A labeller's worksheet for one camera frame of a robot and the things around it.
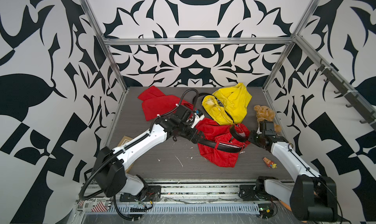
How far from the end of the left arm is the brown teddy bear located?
45 centimetres

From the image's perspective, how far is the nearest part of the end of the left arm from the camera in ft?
2.18

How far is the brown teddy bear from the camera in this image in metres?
0.96
